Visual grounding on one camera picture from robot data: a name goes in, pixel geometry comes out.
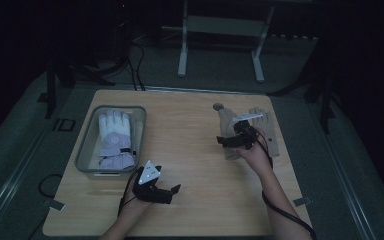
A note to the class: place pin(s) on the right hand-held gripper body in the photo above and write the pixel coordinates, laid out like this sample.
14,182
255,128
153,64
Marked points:
246,138

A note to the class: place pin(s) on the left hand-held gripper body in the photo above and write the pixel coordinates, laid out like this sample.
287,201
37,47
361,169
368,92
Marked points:
150,193

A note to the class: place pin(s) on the plain beige knit glove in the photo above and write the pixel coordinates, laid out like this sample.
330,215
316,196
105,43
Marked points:
226,121

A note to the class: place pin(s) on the purple glove with grey palm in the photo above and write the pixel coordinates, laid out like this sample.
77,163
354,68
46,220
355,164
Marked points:
137,131

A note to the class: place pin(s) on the purple and white ski glove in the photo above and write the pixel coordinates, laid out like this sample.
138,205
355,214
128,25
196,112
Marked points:
115,133

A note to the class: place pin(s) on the clear plastic bin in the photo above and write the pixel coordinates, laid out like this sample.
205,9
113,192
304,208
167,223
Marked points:
90,146

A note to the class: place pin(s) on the person's left hand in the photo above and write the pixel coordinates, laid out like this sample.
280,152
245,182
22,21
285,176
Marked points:
131,206

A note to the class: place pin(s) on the person's right hand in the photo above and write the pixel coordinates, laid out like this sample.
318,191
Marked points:
258,158

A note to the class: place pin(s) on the round grey table grommet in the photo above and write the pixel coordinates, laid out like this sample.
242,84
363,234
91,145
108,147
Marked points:
217,106

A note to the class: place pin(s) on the beige knit glove with button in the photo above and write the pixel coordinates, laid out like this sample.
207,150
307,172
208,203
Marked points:
275,148

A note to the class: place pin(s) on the grey tape piece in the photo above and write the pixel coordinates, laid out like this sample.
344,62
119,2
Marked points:
302,201
55,205

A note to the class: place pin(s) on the black stand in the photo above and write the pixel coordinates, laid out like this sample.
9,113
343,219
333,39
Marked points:
326,103
50,93

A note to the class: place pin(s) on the white metal stand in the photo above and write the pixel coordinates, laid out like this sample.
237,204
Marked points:
220,26

